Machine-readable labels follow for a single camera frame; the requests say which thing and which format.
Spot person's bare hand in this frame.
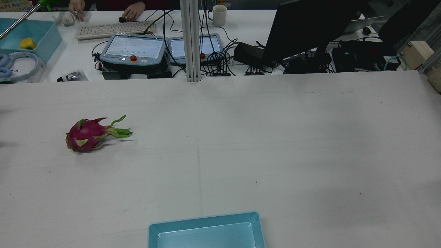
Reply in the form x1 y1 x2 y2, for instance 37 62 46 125
122 2 146 22
68 0 86 22

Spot pink dragon fruit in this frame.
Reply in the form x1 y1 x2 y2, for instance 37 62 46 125
65 115 134 153

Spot beige keyboard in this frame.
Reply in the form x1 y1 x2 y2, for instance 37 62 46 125
76 21 157 41

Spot grey teach pendant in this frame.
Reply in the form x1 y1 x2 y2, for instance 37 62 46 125
99 33 169 68
167 33 224 66

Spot teal storage bin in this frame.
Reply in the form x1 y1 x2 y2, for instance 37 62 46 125
0 17 63 64

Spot yellow toy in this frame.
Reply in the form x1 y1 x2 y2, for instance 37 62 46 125
20 37 37 50

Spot metal rod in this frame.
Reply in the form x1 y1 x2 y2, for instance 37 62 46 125
0 3 42 40

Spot colourful printed box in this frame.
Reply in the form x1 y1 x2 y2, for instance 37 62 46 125
0 0 33 12

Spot dark ribbed box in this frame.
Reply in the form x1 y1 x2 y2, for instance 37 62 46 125
102 64 173 80

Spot clear plastic bag with parts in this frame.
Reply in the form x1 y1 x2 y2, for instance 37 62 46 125
57 70 89 82

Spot white mug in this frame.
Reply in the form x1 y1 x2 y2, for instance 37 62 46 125
207 4 228 27

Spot blue headphones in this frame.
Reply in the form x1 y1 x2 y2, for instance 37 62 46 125
0 51 44 83

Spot black power adapter box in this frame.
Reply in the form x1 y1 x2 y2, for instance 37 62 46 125
233 42 276 68

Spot black monitor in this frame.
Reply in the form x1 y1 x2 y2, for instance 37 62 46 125
264 0 371 74

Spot silver laptop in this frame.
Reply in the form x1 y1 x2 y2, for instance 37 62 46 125
343 15 386 34

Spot black mini computer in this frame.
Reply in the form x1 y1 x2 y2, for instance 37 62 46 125
332 40 402 73

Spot light blue empty plastic bin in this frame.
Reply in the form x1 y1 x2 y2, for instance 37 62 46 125
148 211 266 248

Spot wooden block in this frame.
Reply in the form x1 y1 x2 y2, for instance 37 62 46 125
400 41 434 70

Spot pale wooden board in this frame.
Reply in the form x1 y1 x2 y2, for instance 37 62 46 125
427 64 441 93

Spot aluminium profile post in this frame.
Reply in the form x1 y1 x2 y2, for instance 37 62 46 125
180 0 202 82

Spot black cable bundle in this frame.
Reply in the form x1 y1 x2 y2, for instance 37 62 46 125
200 38 238 76

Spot green network cable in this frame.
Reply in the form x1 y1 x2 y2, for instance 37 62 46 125
376 56 409 72

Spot aluminium frame profile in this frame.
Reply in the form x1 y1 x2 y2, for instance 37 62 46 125
417 52 441 74

